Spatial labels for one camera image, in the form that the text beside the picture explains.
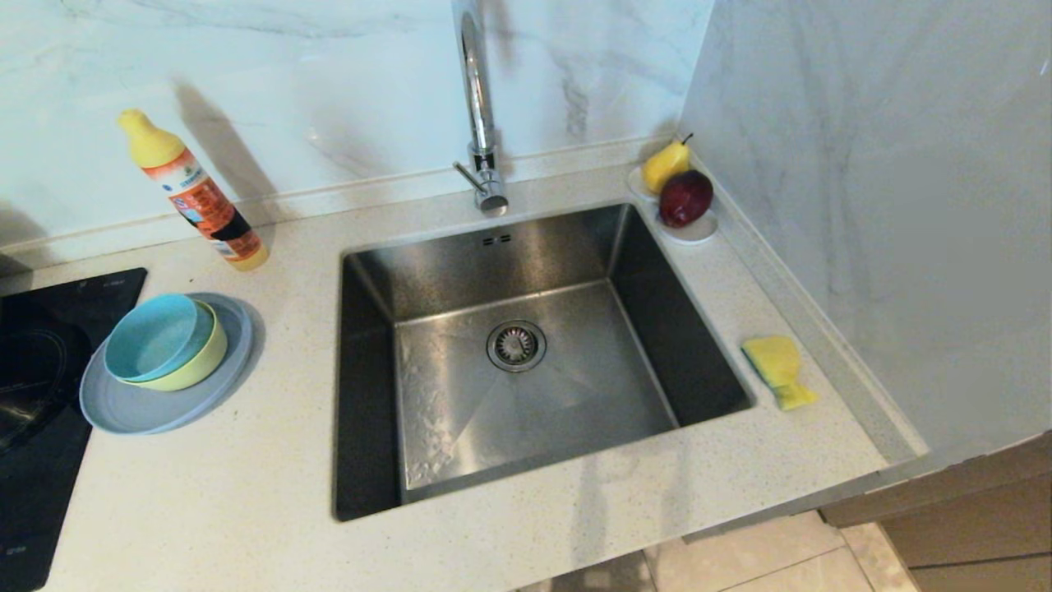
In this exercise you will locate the metal sink drain strainer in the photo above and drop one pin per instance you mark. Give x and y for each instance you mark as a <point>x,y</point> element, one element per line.
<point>516,346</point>

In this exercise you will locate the yellow pear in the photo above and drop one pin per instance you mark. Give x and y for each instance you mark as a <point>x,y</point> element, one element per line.
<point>664,167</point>

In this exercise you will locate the chrome kitchen faucet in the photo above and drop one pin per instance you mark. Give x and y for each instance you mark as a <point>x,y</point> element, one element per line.
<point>481,123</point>

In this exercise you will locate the yellow and green sponge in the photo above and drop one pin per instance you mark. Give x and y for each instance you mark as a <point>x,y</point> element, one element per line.
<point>777,366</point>

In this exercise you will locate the yellow-green bowl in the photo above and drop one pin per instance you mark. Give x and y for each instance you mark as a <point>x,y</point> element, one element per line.
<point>209,362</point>

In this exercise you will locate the stainless steel sink basin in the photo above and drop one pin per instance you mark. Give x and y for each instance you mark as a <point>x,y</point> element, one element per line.
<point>460,427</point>

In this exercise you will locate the teal bowl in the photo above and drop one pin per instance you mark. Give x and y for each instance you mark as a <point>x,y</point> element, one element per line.
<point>156,337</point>

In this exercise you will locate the beige wooden cabinet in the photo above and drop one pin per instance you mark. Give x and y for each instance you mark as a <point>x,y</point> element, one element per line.
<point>970,518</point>

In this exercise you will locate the small white dish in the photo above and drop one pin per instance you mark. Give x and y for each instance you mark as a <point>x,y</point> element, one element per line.
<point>699,233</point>
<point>637,185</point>

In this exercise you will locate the blue-grey plate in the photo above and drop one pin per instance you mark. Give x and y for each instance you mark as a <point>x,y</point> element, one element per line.
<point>164,411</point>

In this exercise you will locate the dark red apple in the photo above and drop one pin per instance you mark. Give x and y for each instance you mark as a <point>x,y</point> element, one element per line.
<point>686,199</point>

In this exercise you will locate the black induction cooktop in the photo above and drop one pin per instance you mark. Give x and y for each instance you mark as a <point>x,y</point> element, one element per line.
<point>41,411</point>

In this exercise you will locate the orange dish soap bottle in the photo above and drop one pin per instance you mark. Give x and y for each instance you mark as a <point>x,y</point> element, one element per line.
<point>197,197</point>

